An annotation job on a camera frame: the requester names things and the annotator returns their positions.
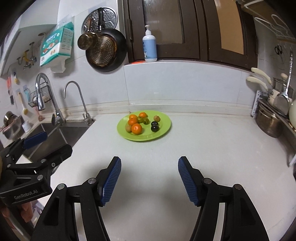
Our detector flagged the brown kiwi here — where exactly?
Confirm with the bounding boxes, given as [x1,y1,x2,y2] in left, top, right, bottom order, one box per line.
[154,115,161,122]
[125,125,132,133]

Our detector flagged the large front orange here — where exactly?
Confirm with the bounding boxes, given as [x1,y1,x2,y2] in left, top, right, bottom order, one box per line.
[131,123,142,135]

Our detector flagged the green fruit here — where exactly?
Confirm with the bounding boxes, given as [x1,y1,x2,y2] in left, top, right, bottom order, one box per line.
[142,118,150,125]
[137,117,144,123]

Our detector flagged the small orange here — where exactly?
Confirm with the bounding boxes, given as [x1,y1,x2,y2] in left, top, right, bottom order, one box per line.
[138,112,147,118]

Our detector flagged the steel kitchen sink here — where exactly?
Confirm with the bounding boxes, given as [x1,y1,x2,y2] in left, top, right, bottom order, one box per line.
[23,121,90,162]

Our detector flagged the person left hand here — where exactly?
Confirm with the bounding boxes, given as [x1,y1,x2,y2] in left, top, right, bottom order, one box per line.
[1,202,34,228]

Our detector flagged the chrome main faucet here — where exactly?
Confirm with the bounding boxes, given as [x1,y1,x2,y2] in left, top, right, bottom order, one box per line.
[35,73,66,126]

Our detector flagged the thin gooseneck faucet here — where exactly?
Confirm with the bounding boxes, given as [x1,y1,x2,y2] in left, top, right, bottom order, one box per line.
[63,80,95,126]

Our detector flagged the paper towel pack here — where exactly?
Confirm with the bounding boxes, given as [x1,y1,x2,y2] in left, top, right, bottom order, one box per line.
[40,22,74,73]

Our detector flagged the steel pot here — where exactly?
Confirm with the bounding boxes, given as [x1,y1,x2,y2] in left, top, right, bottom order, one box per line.
[255,106,283,138]

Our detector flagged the small copper saucepan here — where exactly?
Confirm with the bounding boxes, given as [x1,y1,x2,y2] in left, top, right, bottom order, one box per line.
[77,19,97,50]

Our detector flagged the green plate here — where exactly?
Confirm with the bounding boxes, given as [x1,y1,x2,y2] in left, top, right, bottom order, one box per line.
[117,110,171,142]

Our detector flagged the black frying pan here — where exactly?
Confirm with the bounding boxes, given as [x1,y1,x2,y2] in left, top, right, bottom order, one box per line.
[86,8,127,73]

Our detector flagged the steel spatula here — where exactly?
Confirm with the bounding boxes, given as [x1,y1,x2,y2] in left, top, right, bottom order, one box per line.
[273,49,293,115]

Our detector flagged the round steel steamer rack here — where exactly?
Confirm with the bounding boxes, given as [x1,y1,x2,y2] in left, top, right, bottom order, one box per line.
[81,6,118,34]

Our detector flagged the white blue soap bottle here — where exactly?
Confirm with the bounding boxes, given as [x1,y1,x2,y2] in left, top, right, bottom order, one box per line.
[142,25,158,62]

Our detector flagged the black scissors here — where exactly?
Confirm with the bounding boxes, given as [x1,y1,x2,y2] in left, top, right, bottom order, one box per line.
[274,44,283,63]

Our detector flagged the black wire basket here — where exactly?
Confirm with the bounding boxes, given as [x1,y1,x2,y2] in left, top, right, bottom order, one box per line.
[28,85,52,108]

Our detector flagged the dark wooden window frame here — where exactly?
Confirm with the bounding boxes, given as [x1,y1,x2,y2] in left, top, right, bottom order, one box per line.
[123,1,258,70]

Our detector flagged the white wire hanging rack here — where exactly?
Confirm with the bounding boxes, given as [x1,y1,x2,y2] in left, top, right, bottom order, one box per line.
[253,14,296,42]

